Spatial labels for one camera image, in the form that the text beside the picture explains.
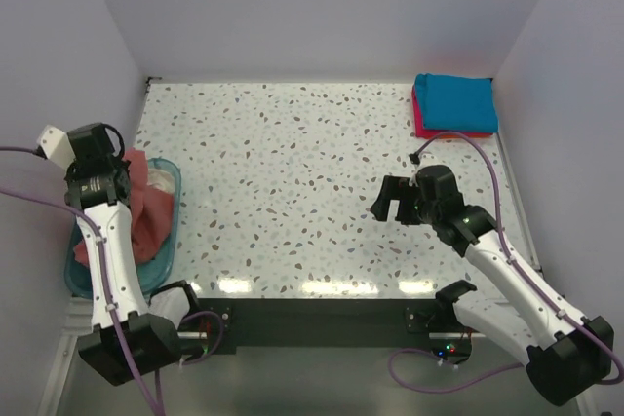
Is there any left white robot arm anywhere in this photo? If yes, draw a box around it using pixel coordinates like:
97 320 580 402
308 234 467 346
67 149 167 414
64 123 200 386

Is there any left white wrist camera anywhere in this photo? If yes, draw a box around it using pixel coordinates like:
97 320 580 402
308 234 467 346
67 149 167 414
37 125 75 170

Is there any folded magenta t shirt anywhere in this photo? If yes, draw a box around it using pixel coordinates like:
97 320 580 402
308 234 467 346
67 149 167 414
411 88 443 138

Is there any aluminium frame rail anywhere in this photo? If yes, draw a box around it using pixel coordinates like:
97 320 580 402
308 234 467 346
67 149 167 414
36 297 93 416

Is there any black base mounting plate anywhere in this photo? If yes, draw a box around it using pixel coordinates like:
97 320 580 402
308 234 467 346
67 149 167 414
179 298 476 363

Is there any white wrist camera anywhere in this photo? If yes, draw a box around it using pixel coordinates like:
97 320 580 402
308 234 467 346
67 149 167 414
37 125 75 170
409 150 441 185

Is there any folded blue t shirt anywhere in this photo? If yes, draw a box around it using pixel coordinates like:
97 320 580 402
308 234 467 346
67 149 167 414
414 73 499 133

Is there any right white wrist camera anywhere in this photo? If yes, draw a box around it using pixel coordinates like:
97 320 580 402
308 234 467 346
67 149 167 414
409 150 441 185

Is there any teal plastic basket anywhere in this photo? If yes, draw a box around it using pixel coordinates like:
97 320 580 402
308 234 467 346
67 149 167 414
64 157 184 299

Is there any folded orange t shirt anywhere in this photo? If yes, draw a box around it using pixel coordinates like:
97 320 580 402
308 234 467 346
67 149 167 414
438 131 492 139

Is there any cream white t shirt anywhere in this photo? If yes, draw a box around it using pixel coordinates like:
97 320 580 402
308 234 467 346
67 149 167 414
147 168 176 194

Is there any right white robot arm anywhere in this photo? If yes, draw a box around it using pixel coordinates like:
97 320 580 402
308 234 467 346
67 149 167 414
370 165 623 406

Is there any salmon pink t shirt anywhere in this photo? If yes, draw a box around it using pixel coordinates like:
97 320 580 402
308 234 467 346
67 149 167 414
71 147 176 269

